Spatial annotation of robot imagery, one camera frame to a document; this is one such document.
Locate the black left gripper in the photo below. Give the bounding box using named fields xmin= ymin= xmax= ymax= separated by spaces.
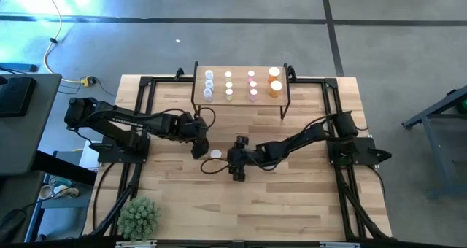
xmin=171 ymin=111 xmax=210 ymax=160

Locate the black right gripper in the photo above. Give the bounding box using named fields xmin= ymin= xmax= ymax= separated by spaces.
xmin=225 ymin=135 xmax=258 ymax=182

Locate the artificial green plant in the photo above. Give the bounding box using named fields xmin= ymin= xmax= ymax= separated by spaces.
xmin=117 ymin=196 xmax=161 ymax=241

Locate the white paper sheet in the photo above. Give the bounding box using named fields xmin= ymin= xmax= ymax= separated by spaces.
xmin=78 ymin=140 xmax=103 ymax=168

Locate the black desk beam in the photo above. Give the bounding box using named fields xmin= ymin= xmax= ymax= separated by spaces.
xmin=32 ymin=150 xmax=99 ymax=186

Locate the white crumpled object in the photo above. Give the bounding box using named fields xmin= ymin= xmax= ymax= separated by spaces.
xmin=53 ymin=185 xmax=80 ymax=200

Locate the teal object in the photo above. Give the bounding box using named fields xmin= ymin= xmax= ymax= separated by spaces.
xmin=49 ymin=177 xmax=73 ymax=187

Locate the blue storage cart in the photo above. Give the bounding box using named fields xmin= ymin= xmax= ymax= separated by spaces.
xmin=23 ymin=151 xmax=96 ymax=241

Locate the tape roll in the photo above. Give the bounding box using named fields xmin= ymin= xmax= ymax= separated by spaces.
xmin=38 ymin=184 xmax=55 ymax=201

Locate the black floor tape strip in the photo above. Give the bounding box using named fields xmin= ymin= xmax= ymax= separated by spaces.
xmin=320 ymin=0 xmax=345 ymax=77

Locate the flat black desk device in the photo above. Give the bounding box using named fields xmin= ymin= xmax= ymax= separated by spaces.
xmin=0 ymin=76 xmax=38 ymax=118

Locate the flat blue object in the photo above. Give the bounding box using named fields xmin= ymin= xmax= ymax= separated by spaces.
xmin=0 ymin=62 xmax=39 ymax=74

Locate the blue-grey metal cart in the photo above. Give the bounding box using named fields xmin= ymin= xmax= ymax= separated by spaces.
xmin=402 ymin=84 xmax=467 ymax=200

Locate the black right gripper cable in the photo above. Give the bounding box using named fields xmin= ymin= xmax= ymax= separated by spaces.
xmin=199 ymin=157 xmax=234 ymax=175

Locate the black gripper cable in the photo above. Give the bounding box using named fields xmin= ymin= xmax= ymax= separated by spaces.
xmin=195 ymin=106 xmax=217 ymax=132
xmin=199 ymin=157 xmax=234 ymax=175

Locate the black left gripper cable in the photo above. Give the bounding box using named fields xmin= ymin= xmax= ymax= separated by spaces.
xmin=195 ymin=106 xmax=217 ymax=132

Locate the wooden shelf with black frame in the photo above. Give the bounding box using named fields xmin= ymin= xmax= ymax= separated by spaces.
xmin=189 ymin=61 xmax=291 ymax=120

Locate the thin black floor cable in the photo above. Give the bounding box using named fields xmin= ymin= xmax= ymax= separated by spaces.
xmin=58 ymin=80 xmax=117 ymax=98

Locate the silver table bracket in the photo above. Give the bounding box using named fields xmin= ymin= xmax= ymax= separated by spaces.
xmin=320 ymin=241 xmax=361 ymax=248
xmin=115 ymin=239 xmax=158 ymax=248

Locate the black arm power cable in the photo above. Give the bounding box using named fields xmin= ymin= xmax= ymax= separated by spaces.
xmin=90 ymin=162 xmax=117 ymax=231
xmin=367 ymin=165 xmax=387 ymax=204

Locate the white floor cable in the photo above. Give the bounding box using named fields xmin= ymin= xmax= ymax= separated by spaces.
xmin=39 ymin=0 xmax=83 ymax=85

